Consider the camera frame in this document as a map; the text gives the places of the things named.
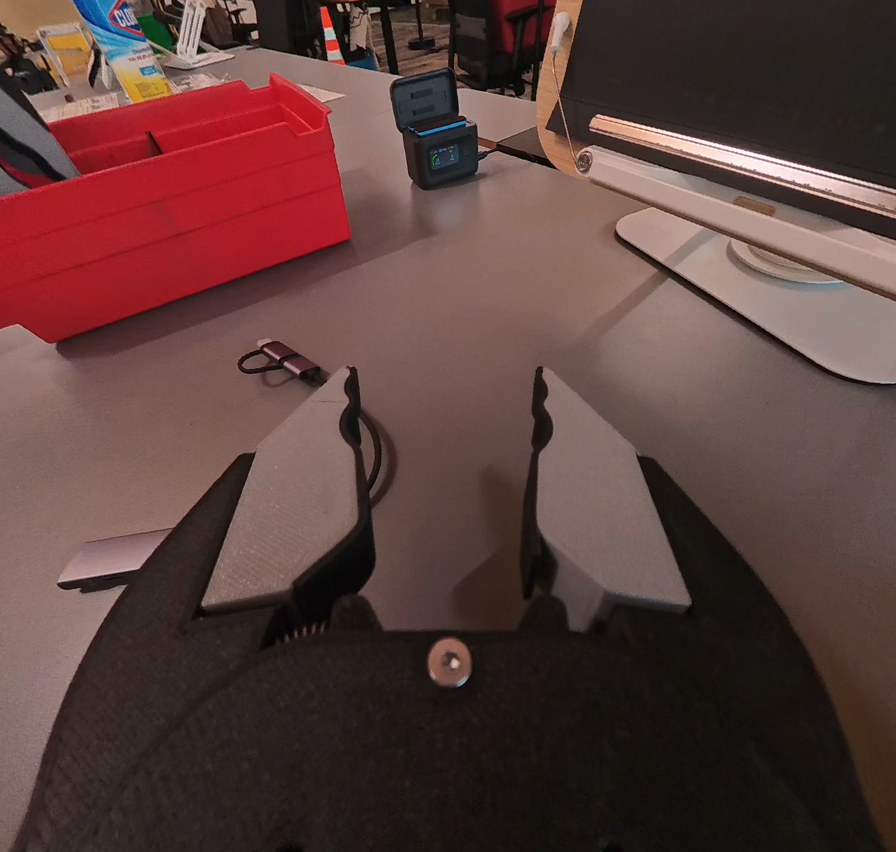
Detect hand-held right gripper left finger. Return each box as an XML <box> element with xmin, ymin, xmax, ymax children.
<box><xmin>202</xmin><ymin>365</ymin><xmax>377</xmax><ymax>613</ymax></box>

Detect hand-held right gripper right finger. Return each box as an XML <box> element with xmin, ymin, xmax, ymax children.
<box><xmin>521</xmin><ymin>366</ymin><xmax>693</xmax><ymax>632</ymax></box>

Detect red plastic bin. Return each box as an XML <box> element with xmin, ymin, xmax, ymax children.
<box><xmin>0</xmin><ymin>72</ymin><xmax>353</xmax><ymax>344</ymax></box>

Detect clear box yellow label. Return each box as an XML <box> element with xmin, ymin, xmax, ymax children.
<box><xmin>36</xmin><ymin>24</ymin><xmax>95</xmax><ymax>88</ymax></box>

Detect blue white printed packet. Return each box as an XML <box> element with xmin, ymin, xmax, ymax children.
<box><xmin>59</xmin><ymin>0</ymin><xmax>174</xmax><ymax>105</ymax></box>

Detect white printed sheets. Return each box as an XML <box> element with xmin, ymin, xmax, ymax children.
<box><xmin>35</xmin><ymin>71</ymin><xmax>226</xmax><ymax>123</ymax></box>

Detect tan panel on white stand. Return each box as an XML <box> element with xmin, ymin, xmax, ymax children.
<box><xmin>150</xmin><ymin>0</ymin><xmax>235</xmax><ymax>70</ymax></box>

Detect orange traffic cone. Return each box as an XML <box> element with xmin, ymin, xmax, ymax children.
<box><xmin>321</xmin><ymin>6</ymin><xmax>347</xmax><ymax>66</ymax></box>

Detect black charging case with screen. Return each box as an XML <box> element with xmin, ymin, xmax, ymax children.
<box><xmin>390</xmin><ymin>68</ymin><xmax>484</xmax><ymax>191</ymax></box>

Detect black office chair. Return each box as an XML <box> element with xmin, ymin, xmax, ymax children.
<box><xmin>435</xmin><ymin>0</ymin><xmax>540</xmax><ymax>93</ymax></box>

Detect wooden book stand black panel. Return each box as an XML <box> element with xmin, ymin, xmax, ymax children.
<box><xmin>535</xmin><ymin>0</ymin><xmax>896</xmax><ymax>385</ymax></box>

